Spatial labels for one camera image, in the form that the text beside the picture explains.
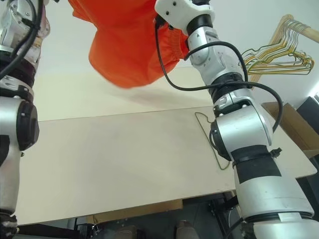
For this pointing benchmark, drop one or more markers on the brown cardboard box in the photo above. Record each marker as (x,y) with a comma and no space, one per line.
(294,124)

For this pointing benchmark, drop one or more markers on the orange shorts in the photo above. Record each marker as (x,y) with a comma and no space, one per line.
(119,49)

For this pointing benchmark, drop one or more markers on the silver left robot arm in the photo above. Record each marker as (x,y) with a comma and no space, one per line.
(12,117)

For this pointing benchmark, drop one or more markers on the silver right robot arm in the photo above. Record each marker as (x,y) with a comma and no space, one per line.
(249,129)

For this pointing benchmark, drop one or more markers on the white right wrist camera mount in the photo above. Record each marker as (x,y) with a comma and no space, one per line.
(184,10)

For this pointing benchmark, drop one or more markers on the black box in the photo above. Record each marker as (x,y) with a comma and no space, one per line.
(310,107)

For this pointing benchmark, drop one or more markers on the cardboard sheet under table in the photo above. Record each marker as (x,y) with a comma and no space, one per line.
(149,211)

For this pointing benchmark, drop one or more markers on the wooden hanger rack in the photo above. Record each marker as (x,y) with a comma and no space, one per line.
(311,32)

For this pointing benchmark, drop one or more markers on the black table frame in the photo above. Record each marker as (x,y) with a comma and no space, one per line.
(224,206)

